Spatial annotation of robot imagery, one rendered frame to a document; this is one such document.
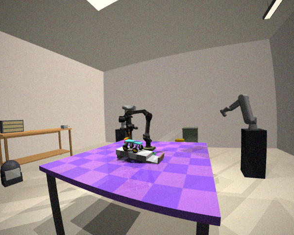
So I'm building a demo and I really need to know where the white ramp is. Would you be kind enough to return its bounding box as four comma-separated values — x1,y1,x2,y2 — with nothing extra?
116,145,164,164

